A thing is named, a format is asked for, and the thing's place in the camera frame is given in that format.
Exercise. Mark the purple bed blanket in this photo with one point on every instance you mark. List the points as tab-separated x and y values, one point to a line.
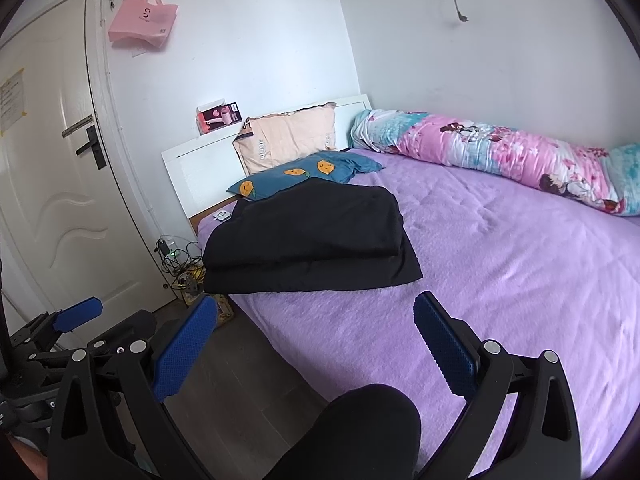
500	270

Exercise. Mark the black fleece jacket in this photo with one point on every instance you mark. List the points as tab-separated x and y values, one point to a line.
310	235

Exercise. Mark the pink product box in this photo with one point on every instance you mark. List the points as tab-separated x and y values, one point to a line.
217	117

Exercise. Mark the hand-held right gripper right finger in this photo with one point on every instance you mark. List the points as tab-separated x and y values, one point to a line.
445	345

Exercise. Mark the paper notice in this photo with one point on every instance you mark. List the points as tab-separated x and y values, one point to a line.
12	102

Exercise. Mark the blue pillow with orange print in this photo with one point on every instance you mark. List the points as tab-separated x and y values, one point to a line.
325	170

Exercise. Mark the pink tote bag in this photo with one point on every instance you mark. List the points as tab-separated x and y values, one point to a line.
142	22

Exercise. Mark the metal door bolt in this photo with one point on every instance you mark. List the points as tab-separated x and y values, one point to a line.
79	125

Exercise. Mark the white round device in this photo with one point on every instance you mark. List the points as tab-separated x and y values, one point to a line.
221	216

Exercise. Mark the pink and blue printed quilt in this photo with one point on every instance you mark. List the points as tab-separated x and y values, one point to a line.
500	155

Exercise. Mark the peach pillow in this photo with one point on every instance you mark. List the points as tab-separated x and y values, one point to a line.
285	137

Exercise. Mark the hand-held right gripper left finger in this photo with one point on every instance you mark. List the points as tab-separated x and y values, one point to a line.
187	345

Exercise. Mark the white headboard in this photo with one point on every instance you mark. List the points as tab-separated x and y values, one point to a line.
200	175

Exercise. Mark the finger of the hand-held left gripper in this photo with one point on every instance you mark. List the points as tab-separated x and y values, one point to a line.
130	327
77	314

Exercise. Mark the white door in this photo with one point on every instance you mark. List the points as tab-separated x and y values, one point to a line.
50	185

